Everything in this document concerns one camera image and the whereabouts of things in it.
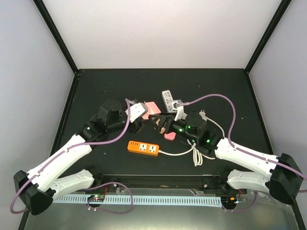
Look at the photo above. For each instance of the black left frame post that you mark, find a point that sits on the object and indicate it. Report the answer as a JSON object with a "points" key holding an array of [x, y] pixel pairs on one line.
{"points": [[40, 5]]}

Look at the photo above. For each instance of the beige cube plug adapter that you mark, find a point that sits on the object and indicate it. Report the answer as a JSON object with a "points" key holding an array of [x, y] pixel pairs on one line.
{"points": [[159, 126]]}

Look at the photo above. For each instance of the left circuit board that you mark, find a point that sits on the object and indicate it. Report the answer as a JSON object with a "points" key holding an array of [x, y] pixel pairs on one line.
{"points": [[96, 198]]}

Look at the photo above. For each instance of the light blue slotted cable duct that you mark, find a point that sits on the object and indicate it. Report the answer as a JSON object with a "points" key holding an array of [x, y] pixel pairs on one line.
{"points": [[200, 201]]}

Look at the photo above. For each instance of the orange power strip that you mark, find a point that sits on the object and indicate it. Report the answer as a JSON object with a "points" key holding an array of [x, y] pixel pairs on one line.
{"points": [[143, 148]]}

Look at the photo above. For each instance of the right circuit board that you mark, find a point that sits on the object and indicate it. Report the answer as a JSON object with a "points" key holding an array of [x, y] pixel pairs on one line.
{"points": [[230, 200]]}

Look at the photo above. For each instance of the black mounting rail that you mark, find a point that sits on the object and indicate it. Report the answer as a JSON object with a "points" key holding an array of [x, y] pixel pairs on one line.
{"points": [[208, 184]]}

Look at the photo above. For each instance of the black frame post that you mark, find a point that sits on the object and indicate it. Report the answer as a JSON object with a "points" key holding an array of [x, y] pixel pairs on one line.
{"points": [[40, 5], [280, 11]]}

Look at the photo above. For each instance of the white power strip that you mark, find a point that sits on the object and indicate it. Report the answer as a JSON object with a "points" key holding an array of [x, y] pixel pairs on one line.
{"points": [[168, 101]]}

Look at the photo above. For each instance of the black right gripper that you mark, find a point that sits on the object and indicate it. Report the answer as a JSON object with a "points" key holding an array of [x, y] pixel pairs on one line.
{"points": [[169, 120]]}

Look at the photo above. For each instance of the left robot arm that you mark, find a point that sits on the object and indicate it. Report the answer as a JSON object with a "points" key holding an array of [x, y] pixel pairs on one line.
{"points": [[40, 186]]}

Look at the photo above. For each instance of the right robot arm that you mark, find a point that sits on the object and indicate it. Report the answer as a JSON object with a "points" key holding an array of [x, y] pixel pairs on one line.
{"points": [[278, 176]]}

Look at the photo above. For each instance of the circuit board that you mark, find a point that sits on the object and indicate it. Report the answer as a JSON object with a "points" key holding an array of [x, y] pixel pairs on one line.
{"points": [[96, 198], [230, 200]]}

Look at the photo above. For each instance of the pink plug adapter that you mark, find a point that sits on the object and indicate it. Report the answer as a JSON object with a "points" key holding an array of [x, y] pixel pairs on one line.
{"points": [[170, 136]]}

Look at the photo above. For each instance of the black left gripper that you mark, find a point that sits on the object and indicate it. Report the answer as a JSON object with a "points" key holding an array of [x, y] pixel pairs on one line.
{"points": [[136, 126]]}

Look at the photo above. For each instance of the black right frame post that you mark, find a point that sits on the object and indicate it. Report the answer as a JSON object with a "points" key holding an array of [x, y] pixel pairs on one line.
{"points": [[280, 11]]}

